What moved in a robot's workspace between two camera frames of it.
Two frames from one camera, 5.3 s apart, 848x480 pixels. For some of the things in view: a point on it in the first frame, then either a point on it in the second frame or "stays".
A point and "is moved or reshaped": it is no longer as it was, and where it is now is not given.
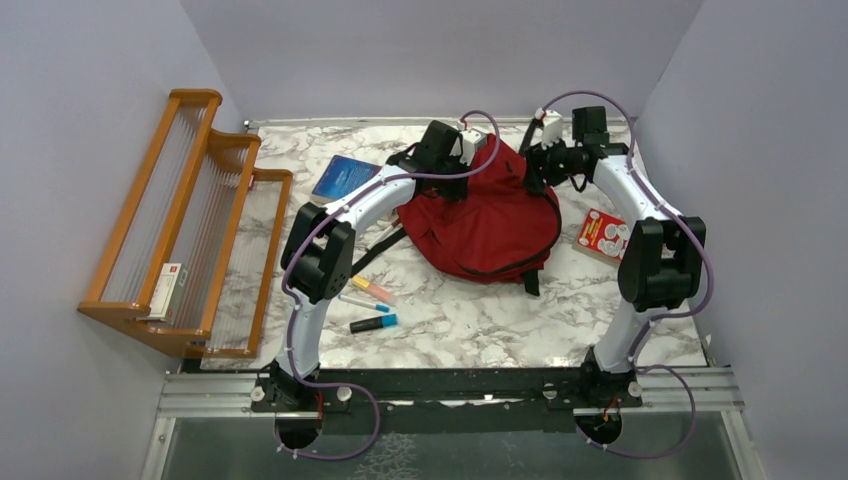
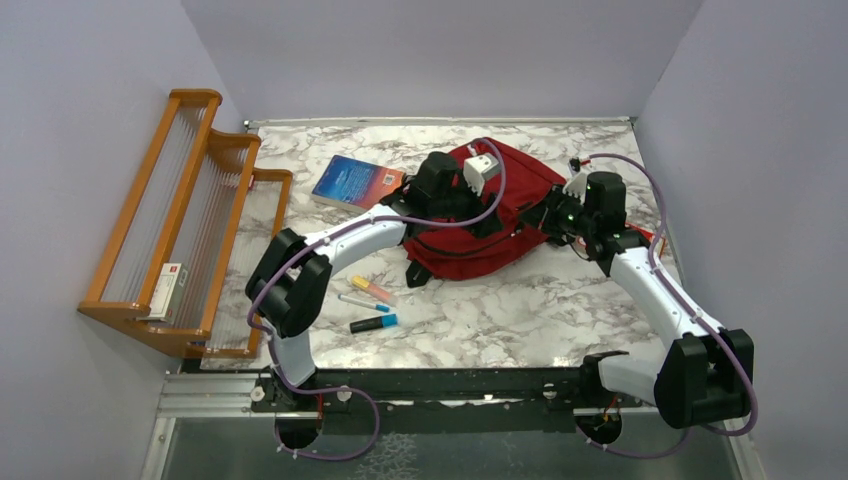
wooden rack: x=190 y=254 stays
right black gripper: x=536 y=158 → x=542 y=214
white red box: x=168 y=292 stays
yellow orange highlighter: x=372 y=288 stays
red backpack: x=502 y=230 is moved or reshaped
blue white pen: x=382 y=308 stays
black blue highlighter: x=384 y=321 stays
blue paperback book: x=340 y=177 stays
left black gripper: x=454 y=193 → x=475 y=204
